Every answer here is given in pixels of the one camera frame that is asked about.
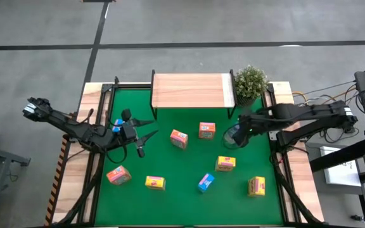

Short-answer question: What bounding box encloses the white flat box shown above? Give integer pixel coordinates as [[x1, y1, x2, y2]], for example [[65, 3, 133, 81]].
[[319, 146, 362, 187]]

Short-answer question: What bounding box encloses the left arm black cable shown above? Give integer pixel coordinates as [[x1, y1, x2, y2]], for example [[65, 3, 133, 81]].
[[105, 145, 129, 165]]

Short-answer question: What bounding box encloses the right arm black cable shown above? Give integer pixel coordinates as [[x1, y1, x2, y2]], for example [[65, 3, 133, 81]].
[[222, 122, 244, 151]]

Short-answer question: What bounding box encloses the green table mat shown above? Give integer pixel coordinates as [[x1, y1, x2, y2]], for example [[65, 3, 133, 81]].
[[94, 89, 285, 226]]

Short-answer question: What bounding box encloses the potted green plant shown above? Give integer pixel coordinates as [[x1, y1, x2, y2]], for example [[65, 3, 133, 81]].
[[234, 65, 269, 108]]

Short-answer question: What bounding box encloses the orange Mini-Wheats cereal box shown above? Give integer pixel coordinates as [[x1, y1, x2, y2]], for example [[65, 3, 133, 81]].
[[198, 122, 217, 141], [106, 165, 132, 186], [169, 129, 189, 150]]

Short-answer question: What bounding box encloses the black metal beam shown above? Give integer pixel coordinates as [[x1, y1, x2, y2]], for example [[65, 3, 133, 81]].
[[309, 136, 365, 174]]

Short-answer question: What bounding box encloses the yellow Corn Pops cereal box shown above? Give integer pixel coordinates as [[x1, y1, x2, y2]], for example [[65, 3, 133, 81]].
[[144, 175, 167, 191], [248, 175, 266, 198], [214, 155, 236, 173]]

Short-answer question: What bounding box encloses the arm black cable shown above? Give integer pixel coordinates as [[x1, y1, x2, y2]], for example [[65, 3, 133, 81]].
[[105, 145, 129, 165], [222, 122, 244, 151]]

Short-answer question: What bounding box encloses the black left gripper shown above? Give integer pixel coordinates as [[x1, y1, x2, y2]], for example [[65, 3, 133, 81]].
[[114, 108, 160, 158]]

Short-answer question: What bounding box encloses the yellow black hazard tape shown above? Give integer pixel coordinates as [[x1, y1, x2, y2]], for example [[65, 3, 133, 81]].
[[44, 134, 71, 226]]

